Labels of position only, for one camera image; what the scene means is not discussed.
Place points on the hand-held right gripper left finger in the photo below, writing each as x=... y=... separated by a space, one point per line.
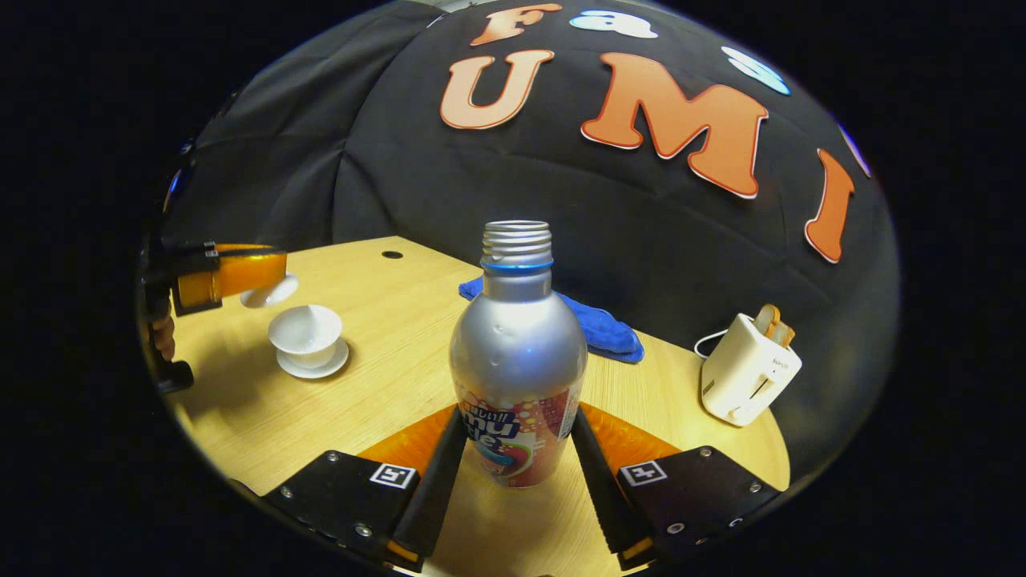
x=437 y=481

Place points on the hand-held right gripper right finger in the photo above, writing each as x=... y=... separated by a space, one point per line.
x=597 y=481

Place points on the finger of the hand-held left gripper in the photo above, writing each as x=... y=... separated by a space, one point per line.
x=244 y=246
x=240 y=276

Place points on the white teacup lid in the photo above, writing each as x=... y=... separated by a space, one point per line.
x=268 y=295

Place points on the white teacup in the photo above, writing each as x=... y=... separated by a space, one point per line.
x=306 y=332

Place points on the silver water bottle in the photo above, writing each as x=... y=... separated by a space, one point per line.
x=517 y=344

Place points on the white saucer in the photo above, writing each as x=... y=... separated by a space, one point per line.
x=317 y=370

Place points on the blue towel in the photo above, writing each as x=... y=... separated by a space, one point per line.
x=605 y=332

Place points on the white toaster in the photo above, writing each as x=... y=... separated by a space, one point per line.
x=745 y=377

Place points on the toast slice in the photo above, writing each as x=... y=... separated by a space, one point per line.
x=768 y=320
x=785 y=332

